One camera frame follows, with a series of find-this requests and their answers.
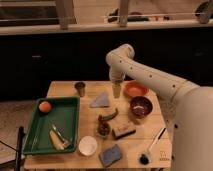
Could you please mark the white round lid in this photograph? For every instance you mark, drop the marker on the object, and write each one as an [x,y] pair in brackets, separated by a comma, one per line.
[87,145]

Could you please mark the orange fruit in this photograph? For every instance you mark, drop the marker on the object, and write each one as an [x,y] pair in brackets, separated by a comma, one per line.
[45,107]

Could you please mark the orange bowl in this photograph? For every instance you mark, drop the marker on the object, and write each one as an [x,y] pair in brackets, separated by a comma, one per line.
[134,88]

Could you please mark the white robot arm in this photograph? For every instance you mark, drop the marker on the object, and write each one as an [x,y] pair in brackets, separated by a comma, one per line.
[192,145]

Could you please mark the dark red bowl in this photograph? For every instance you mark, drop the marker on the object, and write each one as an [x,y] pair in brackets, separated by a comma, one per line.
[140,106]

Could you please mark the brown block sponge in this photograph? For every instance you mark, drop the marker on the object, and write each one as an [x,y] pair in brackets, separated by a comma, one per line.
[123,130]

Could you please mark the blue sponge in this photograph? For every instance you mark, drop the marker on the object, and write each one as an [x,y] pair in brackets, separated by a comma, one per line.
[110,155]

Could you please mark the yellow banana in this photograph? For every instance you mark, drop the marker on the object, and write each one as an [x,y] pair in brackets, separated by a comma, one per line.
[56,141]

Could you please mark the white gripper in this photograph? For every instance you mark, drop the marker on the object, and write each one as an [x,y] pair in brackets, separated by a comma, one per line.
[116,87]

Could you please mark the grey-blue towel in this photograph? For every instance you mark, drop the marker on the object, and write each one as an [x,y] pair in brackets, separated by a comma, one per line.
[100,101]

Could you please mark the green plastic tray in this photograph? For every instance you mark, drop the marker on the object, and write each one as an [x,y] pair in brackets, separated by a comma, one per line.
[61,112]

